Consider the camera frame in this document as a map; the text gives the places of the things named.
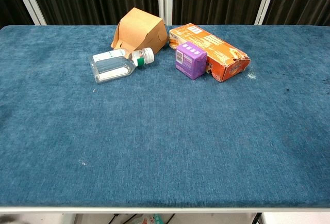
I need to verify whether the long orange cardboard box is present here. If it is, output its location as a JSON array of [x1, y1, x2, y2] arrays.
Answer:
[[169, 23, 251, 83]]

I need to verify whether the small purple package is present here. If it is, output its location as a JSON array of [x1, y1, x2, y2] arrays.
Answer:
[[175, 41, 208, 81]]

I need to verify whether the colourful plastic bag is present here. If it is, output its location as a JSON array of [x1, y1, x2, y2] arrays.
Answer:
[[134, 213, 166, 224]]

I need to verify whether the blue velvet table cloth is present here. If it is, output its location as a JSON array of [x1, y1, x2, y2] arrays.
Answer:
[[0, 24, 330, 209]]

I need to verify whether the small bottle with white cap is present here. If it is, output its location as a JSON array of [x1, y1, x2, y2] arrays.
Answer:
[[131, 47, 155, 65]]

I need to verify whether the brown kraft paper box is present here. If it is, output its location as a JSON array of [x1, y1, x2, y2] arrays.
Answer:
[[110, 7, 169, 54]]

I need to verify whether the clear square plastic bottle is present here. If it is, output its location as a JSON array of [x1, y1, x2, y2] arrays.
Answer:
[[88, 49, 145, 84]]

